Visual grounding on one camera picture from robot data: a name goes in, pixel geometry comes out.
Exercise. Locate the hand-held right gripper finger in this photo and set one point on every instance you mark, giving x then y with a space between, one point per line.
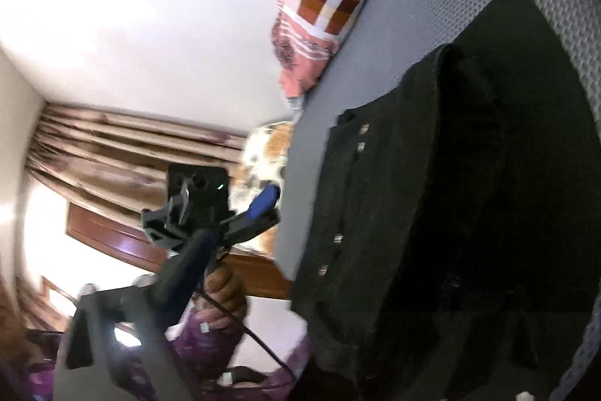
188 274

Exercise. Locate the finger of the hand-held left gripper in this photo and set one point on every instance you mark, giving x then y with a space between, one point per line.
253 228
263 201

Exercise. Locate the black pants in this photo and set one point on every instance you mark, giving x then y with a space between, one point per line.
446 218

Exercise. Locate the person's left hand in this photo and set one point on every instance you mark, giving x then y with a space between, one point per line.
225 293

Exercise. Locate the floral print pillow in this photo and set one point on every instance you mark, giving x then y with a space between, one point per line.
263 156

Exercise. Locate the brown wooden door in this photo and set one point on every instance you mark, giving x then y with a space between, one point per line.
112 236

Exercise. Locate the purple patterned clothing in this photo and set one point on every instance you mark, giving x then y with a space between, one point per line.
211 358

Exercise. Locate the beige patterned curtain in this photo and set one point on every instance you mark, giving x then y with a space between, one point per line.
117 152

